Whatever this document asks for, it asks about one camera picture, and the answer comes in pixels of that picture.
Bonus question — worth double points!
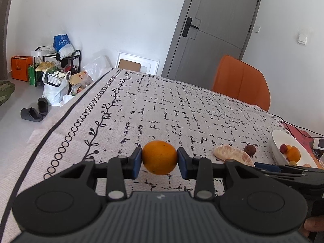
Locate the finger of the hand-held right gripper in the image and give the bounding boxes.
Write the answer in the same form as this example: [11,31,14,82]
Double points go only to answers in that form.
[261,170,308,183]
[254,162,314,173]

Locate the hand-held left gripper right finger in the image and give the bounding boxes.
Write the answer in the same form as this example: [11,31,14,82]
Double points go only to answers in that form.
[177,147,265,200]

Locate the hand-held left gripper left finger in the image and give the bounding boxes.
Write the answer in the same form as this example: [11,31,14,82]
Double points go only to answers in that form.
[59,147,143,201]

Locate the large orange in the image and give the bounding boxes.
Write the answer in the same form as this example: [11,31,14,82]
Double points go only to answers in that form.
[287,147,301,162]

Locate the white plate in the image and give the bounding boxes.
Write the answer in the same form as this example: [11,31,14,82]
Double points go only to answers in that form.
[271,129,319,169]

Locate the person's right hand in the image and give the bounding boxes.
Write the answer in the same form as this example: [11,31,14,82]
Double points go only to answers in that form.
[303,216,324,238]

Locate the peeled pomelo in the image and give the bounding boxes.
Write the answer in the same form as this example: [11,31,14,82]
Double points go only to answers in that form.
[213,144,256,167]

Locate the red printed tablecloth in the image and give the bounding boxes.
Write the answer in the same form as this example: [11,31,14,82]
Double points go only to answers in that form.
[285,125,324,169]

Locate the orange chair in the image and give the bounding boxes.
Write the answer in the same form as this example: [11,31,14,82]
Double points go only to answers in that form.
[211,55,271,112]

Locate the brown cardboard sheet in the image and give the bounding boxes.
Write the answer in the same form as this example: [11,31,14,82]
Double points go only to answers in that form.
[119,59,142,72]

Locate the brown paper bag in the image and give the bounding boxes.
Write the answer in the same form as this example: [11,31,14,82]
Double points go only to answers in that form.
[69,71,94,87]

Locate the clear plastic bag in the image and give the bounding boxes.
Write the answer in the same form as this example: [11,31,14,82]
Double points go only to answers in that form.
[83,55,113,83]

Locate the white shopping bag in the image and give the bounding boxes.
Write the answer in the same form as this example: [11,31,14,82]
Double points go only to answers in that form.
[42,70,71,107]

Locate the black slipper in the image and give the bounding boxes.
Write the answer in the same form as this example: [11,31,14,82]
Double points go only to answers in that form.
[21,108,43,122]
[37,97,48,116]

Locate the black shoe rack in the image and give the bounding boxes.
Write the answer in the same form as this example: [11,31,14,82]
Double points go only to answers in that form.
[34,46,82,86]

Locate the yellow slippers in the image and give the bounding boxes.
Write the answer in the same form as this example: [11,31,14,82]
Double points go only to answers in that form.
[35,61,55,72]

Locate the green paper bag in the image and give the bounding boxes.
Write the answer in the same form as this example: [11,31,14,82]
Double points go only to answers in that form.
[28,65,38,85]

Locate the blue and white bag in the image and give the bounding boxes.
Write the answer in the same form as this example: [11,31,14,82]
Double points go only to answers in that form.
[53,34,75,58]

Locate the green rug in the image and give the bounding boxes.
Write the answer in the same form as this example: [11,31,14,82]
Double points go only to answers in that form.
[0,80,16,106]

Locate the orange paper bag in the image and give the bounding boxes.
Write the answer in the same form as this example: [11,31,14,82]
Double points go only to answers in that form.
[11,56,33,82]

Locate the grey door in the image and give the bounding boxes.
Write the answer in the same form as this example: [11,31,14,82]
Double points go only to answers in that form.
[161,0,264,92]

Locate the black cable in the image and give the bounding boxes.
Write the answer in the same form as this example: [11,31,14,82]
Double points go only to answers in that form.
[272,115,324,138]

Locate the white picture frame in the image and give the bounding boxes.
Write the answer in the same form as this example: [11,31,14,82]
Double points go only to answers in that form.
[117,52,160,75]

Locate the black door handle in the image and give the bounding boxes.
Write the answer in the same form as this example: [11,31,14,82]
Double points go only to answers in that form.
[182,17,200,38]

